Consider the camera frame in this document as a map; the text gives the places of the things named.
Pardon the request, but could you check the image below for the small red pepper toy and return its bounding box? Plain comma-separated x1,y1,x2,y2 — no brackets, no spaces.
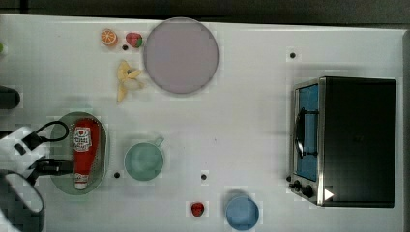
190,202,205,218

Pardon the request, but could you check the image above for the blue bowl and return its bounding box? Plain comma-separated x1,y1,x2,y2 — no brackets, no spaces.
224,191,260,231

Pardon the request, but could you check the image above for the purple round plate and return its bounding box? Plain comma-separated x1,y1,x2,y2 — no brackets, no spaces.
143,17,220,94

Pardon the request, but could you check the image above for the orange slice toy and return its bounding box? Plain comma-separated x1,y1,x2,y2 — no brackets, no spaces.
101,29,118,46

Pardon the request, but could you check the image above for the black cylinder upper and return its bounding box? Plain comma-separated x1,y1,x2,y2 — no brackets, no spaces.
0,86,20,109

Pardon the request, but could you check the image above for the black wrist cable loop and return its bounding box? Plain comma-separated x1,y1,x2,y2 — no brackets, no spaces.
32,120,71,144

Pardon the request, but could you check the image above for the red ketchup bottle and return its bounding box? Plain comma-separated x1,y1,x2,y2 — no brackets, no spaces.
73,118,100,190

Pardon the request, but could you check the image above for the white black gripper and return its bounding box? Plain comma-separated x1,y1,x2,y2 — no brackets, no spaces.
0,127,74,178

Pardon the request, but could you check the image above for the peeled banana toy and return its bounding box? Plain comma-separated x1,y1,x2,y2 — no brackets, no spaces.
117,60,145,102

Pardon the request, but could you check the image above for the green oval strainer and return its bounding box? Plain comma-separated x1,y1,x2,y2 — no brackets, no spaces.
49,111,108,195

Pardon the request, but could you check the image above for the red strawberry toy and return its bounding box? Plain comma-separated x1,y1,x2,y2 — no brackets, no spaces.
126,32,143,48

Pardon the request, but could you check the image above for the black toaster oven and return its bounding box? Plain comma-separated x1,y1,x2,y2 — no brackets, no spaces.
286,76,396,208

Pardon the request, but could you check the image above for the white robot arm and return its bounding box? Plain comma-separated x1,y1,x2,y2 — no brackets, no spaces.
1,127,73,232

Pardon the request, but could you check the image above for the green mug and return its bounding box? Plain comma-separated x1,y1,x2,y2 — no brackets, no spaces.
124,137,164,182

